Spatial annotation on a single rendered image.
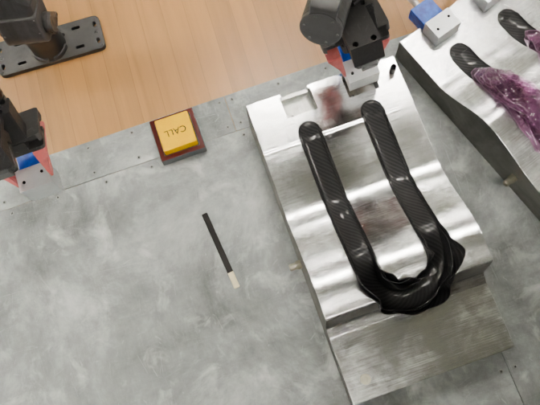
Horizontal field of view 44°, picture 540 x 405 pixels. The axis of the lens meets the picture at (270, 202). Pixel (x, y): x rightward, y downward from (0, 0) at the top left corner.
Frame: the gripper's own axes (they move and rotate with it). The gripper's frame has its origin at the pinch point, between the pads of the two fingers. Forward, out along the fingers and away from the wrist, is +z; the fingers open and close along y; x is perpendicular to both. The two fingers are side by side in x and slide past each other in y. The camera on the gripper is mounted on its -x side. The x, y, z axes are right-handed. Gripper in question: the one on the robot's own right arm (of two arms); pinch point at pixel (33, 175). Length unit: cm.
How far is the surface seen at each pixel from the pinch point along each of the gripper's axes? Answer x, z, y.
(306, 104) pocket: 3.2, 7.8, 44.4
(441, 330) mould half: -34, 28, 50
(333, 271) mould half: -25.3, 15.5, 37.5
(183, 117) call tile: 10.0, 7.1, 24.1
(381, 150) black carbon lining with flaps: -9, 12, 52
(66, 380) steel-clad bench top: -18.9, 26.7, -8.2
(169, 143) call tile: 6.9, 8.8, 20.3
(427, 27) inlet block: 7, 4, 68
